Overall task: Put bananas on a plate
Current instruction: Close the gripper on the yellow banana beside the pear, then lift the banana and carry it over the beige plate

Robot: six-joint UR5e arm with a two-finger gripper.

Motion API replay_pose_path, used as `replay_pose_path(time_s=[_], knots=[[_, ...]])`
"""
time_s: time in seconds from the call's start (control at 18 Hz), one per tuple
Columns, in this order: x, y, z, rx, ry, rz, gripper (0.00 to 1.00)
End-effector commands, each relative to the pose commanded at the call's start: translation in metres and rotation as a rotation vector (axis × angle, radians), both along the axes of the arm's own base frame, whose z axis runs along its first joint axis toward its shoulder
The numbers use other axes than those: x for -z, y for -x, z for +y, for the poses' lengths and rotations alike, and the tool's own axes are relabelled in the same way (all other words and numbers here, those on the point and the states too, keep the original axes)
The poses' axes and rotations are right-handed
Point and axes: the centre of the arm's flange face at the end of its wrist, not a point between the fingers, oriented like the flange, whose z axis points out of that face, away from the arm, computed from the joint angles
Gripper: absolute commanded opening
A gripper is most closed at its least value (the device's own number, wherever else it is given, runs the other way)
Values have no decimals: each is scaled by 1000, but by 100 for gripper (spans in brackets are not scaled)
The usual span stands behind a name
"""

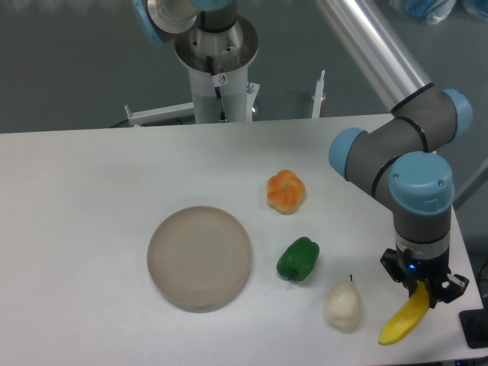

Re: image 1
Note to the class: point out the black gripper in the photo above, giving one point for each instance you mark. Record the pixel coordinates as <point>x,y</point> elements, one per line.
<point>426,262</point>

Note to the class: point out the yellow banana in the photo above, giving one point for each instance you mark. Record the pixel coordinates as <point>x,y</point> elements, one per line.
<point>406,319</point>

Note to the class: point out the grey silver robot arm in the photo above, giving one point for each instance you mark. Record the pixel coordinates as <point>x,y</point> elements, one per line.
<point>397,164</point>

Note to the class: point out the beige round plate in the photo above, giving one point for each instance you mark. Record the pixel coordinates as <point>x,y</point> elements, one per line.
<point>200,258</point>

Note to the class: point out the black device at table edge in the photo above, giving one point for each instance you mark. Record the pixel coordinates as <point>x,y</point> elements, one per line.
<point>474,326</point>

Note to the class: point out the white pear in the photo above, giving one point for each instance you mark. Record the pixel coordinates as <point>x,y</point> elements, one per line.
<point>343,307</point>

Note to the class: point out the green bell pepper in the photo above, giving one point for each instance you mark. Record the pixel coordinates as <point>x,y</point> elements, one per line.
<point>298,260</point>

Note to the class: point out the orange knotted bread roll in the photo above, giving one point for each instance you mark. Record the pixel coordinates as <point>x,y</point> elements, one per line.
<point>285,192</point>

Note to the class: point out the blue bags in background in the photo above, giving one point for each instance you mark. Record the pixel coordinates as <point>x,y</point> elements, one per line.
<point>433,12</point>

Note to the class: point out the white right support bracket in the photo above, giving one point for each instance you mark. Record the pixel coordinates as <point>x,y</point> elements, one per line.
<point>319,96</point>

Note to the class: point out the white support bracket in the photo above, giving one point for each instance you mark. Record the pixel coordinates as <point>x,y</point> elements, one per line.
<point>319,96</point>
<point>158,115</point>

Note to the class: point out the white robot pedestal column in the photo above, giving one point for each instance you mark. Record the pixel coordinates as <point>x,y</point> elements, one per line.
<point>224,97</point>

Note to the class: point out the white left support bracket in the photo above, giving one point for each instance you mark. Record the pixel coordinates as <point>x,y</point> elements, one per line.
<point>158,115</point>

